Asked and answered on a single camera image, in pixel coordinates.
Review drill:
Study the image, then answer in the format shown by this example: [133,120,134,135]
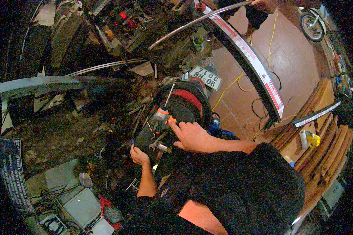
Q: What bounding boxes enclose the grey metal bar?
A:
[0,75,112,94]

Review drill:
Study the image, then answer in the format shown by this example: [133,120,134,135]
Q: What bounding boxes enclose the tyre with white label strip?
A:
[291,101,342,128]

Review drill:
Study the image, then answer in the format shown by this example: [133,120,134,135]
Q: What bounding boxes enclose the steel wrench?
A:
[148,132,168,152]

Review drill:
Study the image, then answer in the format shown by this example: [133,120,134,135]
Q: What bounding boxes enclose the person's legs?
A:
[178,112,240,235]

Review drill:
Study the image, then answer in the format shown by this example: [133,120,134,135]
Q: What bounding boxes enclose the person's right hand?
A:
[168,119,217,154]

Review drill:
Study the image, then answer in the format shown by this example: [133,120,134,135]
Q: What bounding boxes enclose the white licence plate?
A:
[189,65,222,91]

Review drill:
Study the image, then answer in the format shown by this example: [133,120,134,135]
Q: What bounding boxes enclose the flat steel blade tool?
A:
[151,150,165,174]

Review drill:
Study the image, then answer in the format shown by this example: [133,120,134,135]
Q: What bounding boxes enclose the black tyre with striped label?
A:
[201,6,285,123]

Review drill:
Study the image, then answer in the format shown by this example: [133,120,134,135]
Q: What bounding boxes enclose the chrome wheel rim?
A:
[148,1,255,51]

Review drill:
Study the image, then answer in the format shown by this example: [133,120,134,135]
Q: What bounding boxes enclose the black motorcycle with red light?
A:
[134,78,214,165]

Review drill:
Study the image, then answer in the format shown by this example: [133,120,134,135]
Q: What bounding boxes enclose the yellow bottle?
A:
[305,131,322,148]

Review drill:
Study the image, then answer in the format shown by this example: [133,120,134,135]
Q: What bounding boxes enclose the yellow cable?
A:
[211,10,280,113]

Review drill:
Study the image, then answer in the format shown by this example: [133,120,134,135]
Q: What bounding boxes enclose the person's body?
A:
[115,142,307,235]

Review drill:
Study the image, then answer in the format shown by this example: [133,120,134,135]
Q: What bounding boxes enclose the white tube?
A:
[299,129,309,150]

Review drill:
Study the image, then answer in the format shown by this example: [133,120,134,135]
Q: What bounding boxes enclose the red rag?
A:
[99,194,125,231]

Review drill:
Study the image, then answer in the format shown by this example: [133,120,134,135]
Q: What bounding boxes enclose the thin chrome rim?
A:
[66,58,146,77]

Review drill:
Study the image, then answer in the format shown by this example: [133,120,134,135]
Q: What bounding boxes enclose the black tyre with white lettering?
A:
[0,138,36,215]

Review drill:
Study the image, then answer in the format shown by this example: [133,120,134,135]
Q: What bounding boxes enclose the cluttered tool bench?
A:
[85,0,200,58]

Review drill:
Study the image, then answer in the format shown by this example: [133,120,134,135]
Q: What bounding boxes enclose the black cable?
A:
[251,71,283,133]

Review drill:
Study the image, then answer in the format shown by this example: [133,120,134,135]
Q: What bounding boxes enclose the orange and grey screwdriver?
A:
[151,83,177,133]

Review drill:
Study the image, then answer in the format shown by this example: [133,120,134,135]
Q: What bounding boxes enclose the steel socket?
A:
[157,142,173,154]

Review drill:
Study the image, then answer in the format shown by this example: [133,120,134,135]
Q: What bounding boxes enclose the wooden bench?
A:
[271,79,353,212]

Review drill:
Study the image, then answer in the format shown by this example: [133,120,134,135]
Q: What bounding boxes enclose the parked white motorcycle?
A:
[297,4,333,43]

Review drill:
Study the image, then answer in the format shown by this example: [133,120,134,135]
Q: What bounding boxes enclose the person's left hand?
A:
[130,145,151,167]

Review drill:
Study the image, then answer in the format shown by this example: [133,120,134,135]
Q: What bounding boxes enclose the tangle of black cables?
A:
[32,183,77,218]

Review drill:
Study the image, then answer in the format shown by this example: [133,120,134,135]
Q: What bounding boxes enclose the wall rack of tools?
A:
[324,29,353,99]

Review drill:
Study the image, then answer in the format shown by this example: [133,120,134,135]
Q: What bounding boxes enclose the grey metal box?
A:
[62,186,102,228]

